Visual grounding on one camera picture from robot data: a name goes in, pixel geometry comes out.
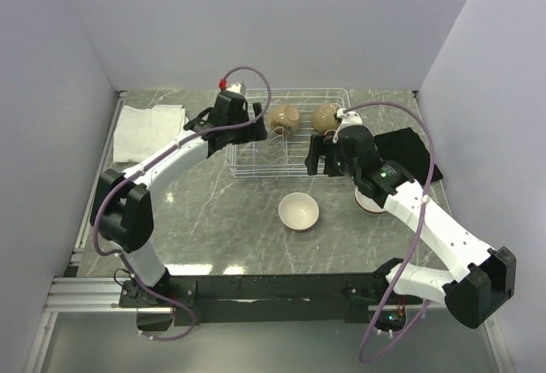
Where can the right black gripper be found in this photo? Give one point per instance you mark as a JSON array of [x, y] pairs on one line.
[[316, 149]]

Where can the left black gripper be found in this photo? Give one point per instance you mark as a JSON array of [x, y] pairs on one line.
[[255, 131]]

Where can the red floral bowl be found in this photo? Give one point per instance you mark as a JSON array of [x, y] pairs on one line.
[[298, 211]]

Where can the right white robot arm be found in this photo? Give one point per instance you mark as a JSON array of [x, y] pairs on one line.
[[477, 279]]

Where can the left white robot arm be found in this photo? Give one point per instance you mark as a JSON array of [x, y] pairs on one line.
[[122, 217]]

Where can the black patterned bowl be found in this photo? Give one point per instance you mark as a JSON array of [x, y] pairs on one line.
[[329, 133]]

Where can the beige floral bowl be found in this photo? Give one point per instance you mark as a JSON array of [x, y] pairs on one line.
[[283, 119]]

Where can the plain beige bowl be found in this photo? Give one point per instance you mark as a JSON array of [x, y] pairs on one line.
[[323, 118]]

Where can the black folded cloth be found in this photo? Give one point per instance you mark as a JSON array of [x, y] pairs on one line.
[[405, 147]]

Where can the white folded cloth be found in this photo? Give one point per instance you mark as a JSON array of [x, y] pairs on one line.
[[141, 132]]

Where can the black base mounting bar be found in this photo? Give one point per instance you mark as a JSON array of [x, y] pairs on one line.
[[278, 298]]

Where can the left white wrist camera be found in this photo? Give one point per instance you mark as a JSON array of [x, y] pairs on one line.
[[238, 87]]

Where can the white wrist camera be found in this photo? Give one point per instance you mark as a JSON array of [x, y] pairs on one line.
[[238, 87], [346, 119]]

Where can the white wire dish rack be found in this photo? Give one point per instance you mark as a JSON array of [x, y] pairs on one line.
[[280, 156]]

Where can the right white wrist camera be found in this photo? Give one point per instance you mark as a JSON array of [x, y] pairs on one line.
[[346, 119]]

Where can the aluminium frame rail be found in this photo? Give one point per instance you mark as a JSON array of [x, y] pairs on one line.
[[71, 293]]

